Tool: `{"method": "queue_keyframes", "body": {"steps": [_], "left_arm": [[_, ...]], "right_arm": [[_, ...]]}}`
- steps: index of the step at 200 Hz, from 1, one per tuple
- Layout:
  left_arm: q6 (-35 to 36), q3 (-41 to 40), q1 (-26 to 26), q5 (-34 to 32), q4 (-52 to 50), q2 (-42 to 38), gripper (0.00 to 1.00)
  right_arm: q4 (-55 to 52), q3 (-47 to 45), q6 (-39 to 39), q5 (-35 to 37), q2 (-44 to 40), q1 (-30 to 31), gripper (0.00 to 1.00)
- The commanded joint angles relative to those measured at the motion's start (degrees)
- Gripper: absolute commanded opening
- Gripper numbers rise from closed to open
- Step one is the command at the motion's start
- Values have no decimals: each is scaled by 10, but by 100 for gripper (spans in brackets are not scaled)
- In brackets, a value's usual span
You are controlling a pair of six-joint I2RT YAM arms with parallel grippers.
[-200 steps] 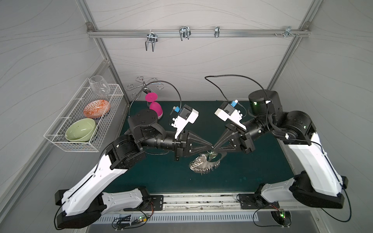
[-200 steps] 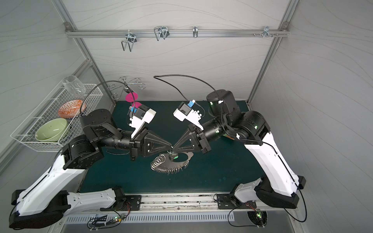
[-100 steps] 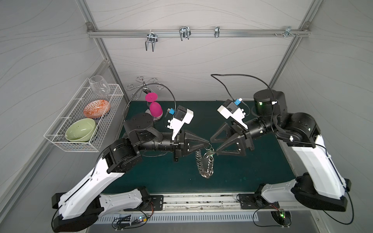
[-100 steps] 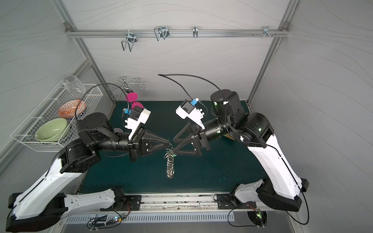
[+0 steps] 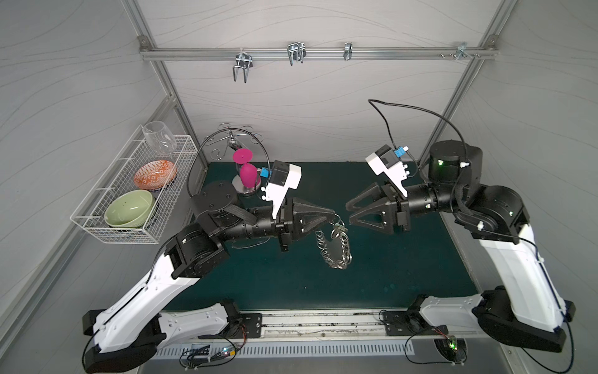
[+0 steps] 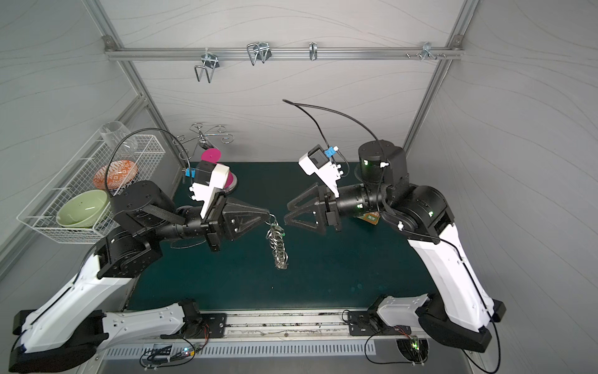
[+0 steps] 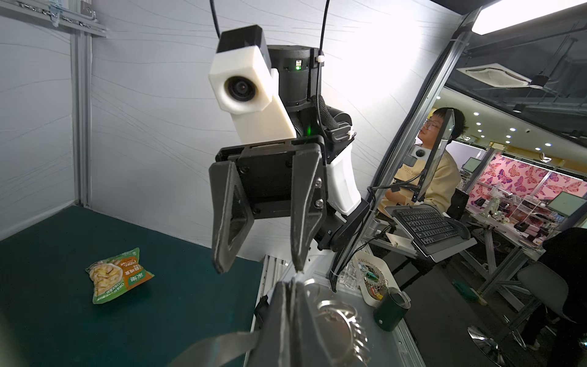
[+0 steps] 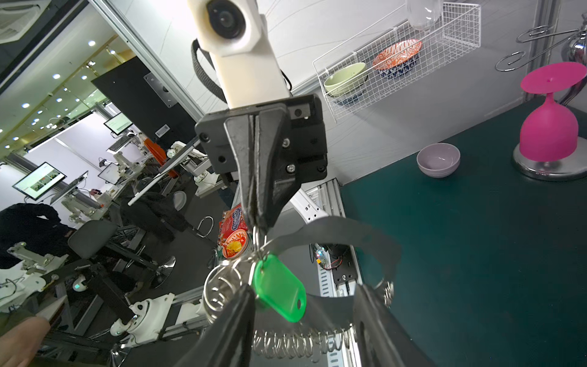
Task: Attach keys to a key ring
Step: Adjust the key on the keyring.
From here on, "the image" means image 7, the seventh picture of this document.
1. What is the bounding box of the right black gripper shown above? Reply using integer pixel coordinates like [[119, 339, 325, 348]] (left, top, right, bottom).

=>
[[209, 136, 328, 274]]

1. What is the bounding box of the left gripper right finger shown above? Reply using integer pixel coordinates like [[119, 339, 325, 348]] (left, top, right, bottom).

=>
[[293, 281, 344, 366]]

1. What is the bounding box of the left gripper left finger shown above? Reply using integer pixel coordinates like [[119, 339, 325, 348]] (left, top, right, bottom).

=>
[[247, 282, 293, 367]]

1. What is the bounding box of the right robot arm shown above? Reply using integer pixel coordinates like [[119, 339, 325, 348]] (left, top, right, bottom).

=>
[[209, 44, 368, 273]]

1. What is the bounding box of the white tray with keys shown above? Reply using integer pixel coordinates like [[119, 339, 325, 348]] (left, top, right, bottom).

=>
[[352, 252, 400, 307]]

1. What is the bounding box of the dark green cup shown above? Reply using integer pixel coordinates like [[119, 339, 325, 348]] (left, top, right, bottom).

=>
[[373, 287, 411, 332]]

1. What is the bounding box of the black keyboard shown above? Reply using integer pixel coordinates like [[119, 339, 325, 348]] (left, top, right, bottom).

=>
[[385, 205, 477, 263]]

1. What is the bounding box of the person in beige sweater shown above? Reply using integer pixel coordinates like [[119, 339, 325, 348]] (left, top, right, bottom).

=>
[[378, 106, 468, 219]]

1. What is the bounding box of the snack packet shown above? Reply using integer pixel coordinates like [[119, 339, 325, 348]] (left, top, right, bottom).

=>
[[86, 248, 154, 304]]

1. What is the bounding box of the green table mat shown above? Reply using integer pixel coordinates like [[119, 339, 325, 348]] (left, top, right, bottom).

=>
[[1, 206, 262, 366]]

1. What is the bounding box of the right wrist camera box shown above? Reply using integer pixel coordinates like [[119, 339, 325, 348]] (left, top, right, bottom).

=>
[[209, 24, 297, 145]]

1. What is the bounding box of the aluminium cross rail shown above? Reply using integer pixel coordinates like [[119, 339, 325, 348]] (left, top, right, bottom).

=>
[[1, 1, 107, 38]]

